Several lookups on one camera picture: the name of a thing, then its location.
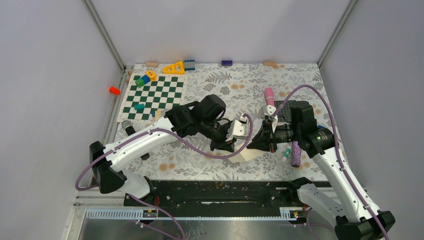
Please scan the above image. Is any right wooden cylinder peg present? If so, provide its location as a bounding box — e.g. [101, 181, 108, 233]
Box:
[263, 61, 279, 69]

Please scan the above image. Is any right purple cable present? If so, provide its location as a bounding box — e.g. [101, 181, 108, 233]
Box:
[269, 84, 392, 240]

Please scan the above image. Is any orange ring toy block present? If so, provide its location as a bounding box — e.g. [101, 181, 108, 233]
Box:
[146, 70, 157, 82]

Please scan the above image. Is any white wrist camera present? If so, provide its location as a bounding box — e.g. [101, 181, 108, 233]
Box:
[227, 116, 250, 141]
[258, 105, 278, 131]

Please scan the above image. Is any dark grey lego baseplate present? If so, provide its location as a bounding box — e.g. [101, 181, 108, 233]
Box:
[277, 100, 297, 123]

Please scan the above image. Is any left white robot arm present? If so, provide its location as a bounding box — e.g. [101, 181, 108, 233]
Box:
[89, 94, 246, 206]

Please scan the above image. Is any left wooden cylinder peg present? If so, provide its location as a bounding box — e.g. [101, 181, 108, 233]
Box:
[145, 61, 159, 68]

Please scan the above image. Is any green cube block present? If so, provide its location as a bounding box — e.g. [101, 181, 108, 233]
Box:
[135, 78, 145, 88]

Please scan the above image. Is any pink marker pen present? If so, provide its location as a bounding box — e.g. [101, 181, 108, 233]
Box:
[263, 87, 275, 107]

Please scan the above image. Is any wooden cylinder peg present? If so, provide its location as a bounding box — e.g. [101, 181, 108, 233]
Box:
[145, 61, 159, 68]
[263, 61, 279, 69]

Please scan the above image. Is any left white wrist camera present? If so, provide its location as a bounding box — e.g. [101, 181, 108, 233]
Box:
[227, 116, 250, 141]

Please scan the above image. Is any purple glitter microphone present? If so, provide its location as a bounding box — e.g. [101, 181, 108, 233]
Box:
[290, 141, 302, 168]

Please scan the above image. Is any green white chessboard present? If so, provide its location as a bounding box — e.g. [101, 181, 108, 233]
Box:
[116, 73, 188, 123]

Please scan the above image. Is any green white glue stick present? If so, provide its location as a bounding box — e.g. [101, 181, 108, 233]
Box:
[282, 148, 291, 162]

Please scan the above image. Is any floral patterned table mat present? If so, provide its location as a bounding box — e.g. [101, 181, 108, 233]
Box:
[127, 63, 331, 181]

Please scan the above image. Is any dark blue lego brick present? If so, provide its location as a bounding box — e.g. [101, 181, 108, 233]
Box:
[221, 60, 233, 66]

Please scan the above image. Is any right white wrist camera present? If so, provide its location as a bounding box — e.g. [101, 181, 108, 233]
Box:
[258, 105, 278, 131]

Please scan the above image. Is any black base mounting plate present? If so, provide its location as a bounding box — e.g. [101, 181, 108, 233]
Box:
[142, 180, 306, 218]

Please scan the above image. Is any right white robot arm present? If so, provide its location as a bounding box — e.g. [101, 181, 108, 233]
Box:
[247, 101, 396, 240]

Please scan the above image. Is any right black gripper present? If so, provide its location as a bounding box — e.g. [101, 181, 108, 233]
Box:
[247, 119, 301, 153]

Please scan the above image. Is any black grey microphone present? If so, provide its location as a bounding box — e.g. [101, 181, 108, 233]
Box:
[121, 120, 150, 161]

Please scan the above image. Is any white slotted cable duct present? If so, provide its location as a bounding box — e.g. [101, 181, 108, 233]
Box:
[85, 207, 299, 222]

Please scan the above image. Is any blue cube block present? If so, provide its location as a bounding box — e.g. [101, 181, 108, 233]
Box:
[140, 74, 151, 84]

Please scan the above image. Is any red cylinder block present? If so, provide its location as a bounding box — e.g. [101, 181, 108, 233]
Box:
[108, 86, 121, 96]

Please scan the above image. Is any teal small block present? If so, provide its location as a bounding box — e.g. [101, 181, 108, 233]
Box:
[134, 104, 145, 111]

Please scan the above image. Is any yellow triangle toy block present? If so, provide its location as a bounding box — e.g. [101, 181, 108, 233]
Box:
[162, 61, 185, 75]

